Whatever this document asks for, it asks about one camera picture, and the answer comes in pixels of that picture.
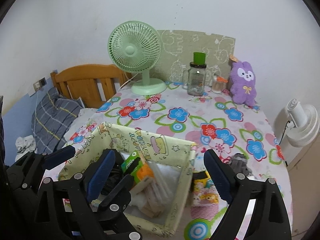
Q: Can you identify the white crumpled cloth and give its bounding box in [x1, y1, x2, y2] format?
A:
[15, 135, 37, 155]

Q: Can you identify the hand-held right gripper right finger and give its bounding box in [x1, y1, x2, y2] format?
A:
[204, 149, 293, 240]

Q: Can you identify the white floor fan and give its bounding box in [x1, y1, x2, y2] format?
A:
[273, 99, 320, 148]

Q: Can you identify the green desk fan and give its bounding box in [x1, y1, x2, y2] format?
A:
[108, 21, 167, 95]

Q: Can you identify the beige cloth packet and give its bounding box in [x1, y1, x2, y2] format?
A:
[141, 190, 165, 218]

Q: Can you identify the green and orange tissue packet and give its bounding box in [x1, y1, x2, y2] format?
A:
[121, 150, 154, 185]

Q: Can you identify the yellow patterned fabric storage box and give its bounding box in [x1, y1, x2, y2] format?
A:
[57, 122, 197, 237]

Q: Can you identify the beige wooden door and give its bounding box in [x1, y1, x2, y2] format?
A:
[285, 142, 320, 240]

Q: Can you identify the clear packet of straws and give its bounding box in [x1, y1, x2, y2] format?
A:
[147, 161, 173, 198]

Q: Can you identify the white charging cable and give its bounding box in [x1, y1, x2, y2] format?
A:
[34, 89, 40, 122]

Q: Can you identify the floral tablecloth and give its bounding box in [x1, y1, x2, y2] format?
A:
[59, 80, 293, 240]

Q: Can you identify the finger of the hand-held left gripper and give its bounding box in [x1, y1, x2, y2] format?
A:
[96, 174, 143, 240]
[21, 145, 76, 180]

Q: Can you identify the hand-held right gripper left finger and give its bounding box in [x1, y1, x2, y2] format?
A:
[32, 149, 117, 240]

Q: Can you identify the black fan cable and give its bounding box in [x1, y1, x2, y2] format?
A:
[278, 120, 293, 145]

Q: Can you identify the green patterned board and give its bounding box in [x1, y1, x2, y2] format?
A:
[150, 29, 236, 90]

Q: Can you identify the grey plaid pillow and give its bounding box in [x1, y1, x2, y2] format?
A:
[31, 87, 85, 153]

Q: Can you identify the wooden bed headboard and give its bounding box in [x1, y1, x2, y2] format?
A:
[50, 64, 133, 108]

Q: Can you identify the purple plush bunny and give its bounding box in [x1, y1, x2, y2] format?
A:
[229, 55, 258, 105]

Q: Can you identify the wall socket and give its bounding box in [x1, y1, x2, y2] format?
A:
[33, 78, 47, 90]

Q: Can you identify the dark grey drawstring pouch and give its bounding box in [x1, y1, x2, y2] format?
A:
[229, 154, 253, 179]

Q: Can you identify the glass jar with green lid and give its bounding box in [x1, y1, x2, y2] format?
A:
[182, 52, 207, 96]

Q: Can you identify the cartoon wet wipes packet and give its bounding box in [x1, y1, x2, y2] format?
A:
[190, 171, 227, 207]

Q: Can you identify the cotton swab container orange lid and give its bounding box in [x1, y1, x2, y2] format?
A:
[212, 74, 228, 94]

